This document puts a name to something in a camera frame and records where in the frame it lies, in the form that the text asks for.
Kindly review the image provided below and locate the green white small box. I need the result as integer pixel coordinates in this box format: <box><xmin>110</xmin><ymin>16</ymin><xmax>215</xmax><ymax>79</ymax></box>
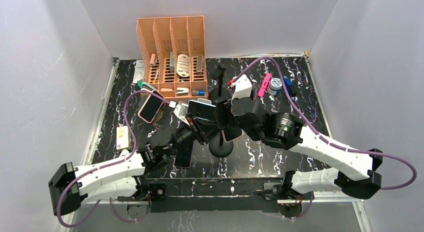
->
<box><xmin>169</xmin><ymin>52</ymin><xmax>175</xmax><ymax>73</ymax></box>

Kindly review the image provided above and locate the white folding phone stand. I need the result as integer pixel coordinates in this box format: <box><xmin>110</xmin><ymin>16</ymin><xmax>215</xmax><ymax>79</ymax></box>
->
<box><xmin>197</xmin><ymin>98</ymin><xmax>212</xmax><ymax>105</ymax></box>

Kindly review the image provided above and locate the white paper packet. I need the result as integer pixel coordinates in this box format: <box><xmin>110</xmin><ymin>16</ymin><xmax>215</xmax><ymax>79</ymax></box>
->
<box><xmin>132</xmin><ymin>60</ymin><xmax>145</xmax><ymax>84</ymax></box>

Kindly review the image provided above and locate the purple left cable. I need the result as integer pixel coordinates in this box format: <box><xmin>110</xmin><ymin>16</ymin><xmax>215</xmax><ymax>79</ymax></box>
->
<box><xmin>56</xmin><ymin>90</ymin><xmax>176</xmax><ymax>228</ymax></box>

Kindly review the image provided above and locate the pink-cased left smartphone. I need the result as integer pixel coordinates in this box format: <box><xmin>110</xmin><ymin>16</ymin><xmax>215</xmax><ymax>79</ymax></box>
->
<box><xmin>138</xmin><ymin>93</ymin><xmax>164</xmax><ymax>123</ymax></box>

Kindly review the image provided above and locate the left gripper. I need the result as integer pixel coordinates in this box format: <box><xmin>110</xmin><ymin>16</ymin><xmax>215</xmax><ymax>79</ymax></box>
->
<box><xmin>166</xmin><ymin>113</ymin><xmax>221</xmax><ymax>157</ymax></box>

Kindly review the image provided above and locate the black round-base phone stand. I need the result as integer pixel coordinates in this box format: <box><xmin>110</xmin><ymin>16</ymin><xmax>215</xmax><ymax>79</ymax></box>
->
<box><xmin>208</xmin><ymin>64</ymin><xmax>231</xmax><ymax>105</ymax></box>

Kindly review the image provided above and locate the magenta-edged black smartphone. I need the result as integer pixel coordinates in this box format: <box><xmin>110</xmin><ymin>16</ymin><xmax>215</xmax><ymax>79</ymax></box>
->
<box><xmin>173</xmin><ymin>143</ymin><xmax>194</xmax><ymax>168</ymax></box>

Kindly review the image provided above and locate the small yellow white box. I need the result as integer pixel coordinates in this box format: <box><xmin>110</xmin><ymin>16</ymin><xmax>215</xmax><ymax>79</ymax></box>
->
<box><xmin>116</xmin><ymin>126</ymin><xmax>131</xmax><ymax>151</ymax></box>

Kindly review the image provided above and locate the purple cable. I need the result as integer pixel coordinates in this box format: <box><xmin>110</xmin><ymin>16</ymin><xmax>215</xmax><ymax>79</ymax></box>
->
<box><xmin>231</xmin><ymin>57</ymin><xmax>418</xmax><ymax>220</ymax></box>
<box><xmin>56</xmin><ymin>90</ymin><xmax>176</xmax><ymax>228</ymax></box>

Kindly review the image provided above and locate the white oval label tag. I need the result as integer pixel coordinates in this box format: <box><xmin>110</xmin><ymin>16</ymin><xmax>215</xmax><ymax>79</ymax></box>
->
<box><xmin>175</xmin><ymin>54</ymin><xmax>190</xmax><ymax>78</ymax></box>

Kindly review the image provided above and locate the blue-edged smartphone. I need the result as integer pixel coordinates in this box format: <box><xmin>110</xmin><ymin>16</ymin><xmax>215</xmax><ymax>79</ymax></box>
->
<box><xmin>187</xmin><ymin>100</ymin><xmax>217</xmax><ymax>122</ymax></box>

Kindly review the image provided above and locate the pink-cased tall smartphone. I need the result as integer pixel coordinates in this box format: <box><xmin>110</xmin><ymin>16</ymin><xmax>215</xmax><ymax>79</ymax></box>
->
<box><xmin>222</xmin><ymin>126</ymin><xmax>243</xmax><ymax>142</ymax></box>

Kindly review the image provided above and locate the small white blue bottle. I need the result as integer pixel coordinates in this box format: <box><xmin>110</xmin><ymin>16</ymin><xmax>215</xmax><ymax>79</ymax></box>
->
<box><xmin>267</xmin><ymin>77</ymin><xmax>283</xmax><ymax>96</ymax></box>

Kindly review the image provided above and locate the orange plastic file organizer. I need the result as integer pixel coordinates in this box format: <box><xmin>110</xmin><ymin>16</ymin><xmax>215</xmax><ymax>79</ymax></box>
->
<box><xmin>136</xmin><ymin>16</ymin><xmax>208</xmax><ymax>102</ymax></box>

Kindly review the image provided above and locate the beige long stapler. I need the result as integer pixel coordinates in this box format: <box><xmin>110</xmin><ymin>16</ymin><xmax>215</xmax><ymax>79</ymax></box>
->
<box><xmin>196</xmin><ymin>54</ymin><xmax>203</xmax><ymax>74</ymax></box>

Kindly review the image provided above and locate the pink highlighter marker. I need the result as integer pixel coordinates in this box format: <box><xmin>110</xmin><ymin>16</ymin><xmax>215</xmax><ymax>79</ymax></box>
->
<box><xmin>257</xmin><ymin>73</ymin><xmax>272</xmax><ymax>98</ymax></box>

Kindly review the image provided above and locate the blue stapler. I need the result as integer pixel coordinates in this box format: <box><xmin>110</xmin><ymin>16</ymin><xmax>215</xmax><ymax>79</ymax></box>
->
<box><xmin>283</xmin><ymin>76</ymin><xmax>297</xmax><ymax>101</ymax></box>

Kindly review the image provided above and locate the teal small box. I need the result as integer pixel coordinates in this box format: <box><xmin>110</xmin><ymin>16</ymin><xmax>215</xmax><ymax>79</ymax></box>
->
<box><xmin>137</xmin><ymin>80</ymin><xmax>156</xmax><ymax>92</ymax></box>

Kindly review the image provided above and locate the pink eraser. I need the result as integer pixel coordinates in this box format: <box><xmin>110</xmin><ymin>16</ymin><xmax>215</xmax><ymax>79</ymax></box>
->
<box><xmin>149</xmin><ymin>54</ymin><xmax>157</xmax><ymax>66</ymax></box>

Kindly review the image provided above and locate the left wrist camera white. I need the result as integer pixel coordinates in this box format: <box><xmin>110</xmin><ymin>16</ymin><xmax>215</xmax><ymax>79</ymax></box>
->
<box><xmin>173</xmin><ymin>101</ymin><xmax>189</xmax><ymax>125</ymax></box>

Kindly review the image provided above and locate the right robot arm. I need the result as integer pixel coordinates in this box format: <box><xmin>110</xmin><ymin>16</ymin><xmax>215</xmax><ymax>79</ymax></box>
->
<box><xmin>215</xmin><ymin>97</ymin><xmax>383</xmax><ymax>199</ymax></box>

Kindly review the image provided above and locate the grey bottle blue cap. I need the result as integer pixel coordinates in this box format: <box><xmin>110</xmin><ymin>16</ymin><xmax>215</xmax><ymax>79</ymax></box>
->
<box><xmin>191</xmin><ymin>89</ymin><xmax>205</xmax><ymax>96</ymax></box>

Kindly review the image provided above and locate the white stapler in organizer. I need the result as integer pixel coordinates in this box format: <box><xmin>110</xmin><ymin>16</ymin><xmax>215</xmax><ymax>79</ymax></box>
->
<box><xmin>175</xmin><ymin>87</ymin><xmax>190</xmax><ymax>96</ymax></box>

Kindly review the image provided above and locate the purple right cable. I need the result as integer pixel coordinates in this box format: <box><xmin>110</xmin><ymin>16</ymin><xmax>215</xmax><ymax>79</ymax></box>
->
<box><xmin>231</xmin><ymin>57</ymin><xmax>418</xmax><ymax>220</ymax></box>

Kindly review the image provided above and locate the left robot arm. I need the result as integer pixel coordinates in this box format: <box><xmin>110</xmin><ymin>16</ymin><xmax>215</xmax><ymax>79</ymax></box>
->
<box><xmin>48</xmin><ymin>112</ymin><xmax>221</xmax><ymax>217</ymax></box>

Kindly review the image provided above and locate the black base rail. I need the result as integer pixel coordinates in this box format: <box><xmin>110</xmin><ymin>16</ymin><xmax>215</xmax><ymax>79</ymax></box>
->
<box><xmin>112</xmin><ymin>178</ymin><xmax>332</xmax><ymax>221</ymax></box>

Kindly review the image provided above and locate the black tall phone stand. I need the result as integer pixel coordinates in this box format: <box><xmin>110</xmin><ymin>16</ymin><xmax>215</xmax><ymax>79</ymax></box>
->
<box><xmin>208</xmin><ymin>133</ymin><xmax>234</xmax><ymax>158</ymax></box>

